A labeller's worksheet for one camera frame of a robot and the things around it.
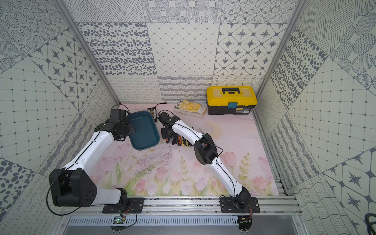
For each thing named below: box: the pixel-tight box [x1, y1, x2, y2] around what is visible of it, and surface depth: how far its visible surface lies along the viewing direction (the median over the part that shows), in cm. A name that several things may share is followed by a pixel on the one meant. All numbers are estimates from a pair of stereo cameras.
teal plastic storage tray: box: [126, 110, 161, 151], surface depth 94 cm
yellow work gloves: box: [173, 99, 208, 119], surface depth 118 cm
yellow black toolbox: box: [206, 85, 259, 116], surface depth 106 cm
